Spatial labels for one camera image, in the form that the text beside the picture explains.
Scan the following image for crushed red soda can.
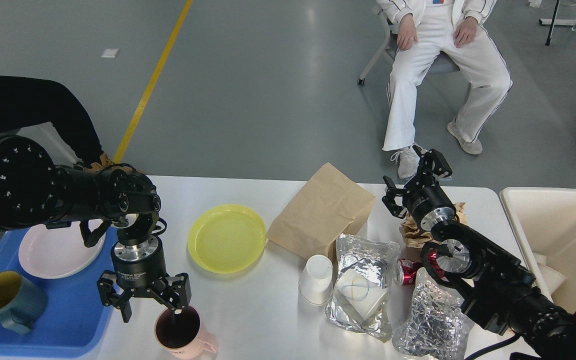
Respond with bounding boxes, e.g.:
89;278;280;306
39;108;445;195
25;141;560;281
393;258;423;286

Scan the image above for white wheeled chair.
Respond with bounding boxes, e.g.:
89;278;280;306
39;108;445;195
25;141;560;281
357;5;460;86

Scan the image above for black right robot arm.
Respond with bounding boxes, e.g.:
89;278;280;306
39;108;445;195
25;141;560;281
382;145;576;360

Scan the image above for teal mug yellow inside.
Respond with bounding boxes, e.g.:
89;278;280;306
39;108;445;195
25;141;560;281
0;270;48;335

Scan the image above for yellow round plastic plate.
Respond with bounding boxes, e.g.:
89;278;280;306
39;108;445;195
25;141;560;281
187;203;266;274

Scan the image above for person in white tracksuit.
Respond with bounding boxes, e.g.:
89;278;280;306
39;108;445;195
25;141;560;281
378;0;513;179

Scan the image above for crumpled silver foil bag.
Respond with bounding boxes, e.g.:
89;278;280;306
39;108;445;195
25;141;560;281
392;268;474;360

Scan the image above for person in black trousers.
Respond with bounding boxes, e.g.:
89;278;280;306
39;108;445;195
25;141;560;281
0;75;118;173

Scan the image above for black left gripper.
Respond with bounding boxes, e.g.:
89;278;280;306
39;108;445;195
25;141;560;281
96;235;192;323

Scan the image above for silver foil pouch with paper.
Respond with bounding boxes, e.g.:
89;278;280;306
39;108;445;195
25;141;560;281
325;234;401;343

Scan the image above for beige plastic bin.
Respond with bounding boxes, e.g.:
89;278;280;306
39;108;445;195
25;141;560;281
500;187;576;313

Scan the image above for brown paper bag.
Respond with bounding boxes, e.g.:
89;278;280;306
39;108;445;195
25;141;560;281
267;162;375;262

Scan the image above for white paper cup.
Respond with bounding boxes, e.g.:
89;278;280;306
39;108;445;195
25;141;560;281
298;254;334;306

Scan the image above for pink ribbed mug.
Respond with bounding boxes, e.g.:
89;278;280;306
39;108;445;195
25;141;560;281
154;306;219;360

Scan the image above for crumpled brown paper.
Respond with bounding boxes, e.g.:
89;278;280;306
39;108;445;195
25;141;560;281
401;202;469;249

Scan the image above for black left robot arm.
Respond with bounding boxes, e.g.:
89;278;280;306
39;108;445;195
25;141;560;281
0;133;192;322

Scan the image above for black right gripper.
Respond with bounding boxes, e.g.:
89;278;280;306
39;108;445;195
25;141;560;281
382;145;457;231

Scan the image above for blue plastic tray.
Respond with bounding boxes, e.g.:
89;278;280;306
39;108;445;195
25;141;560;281
0;228;117;358

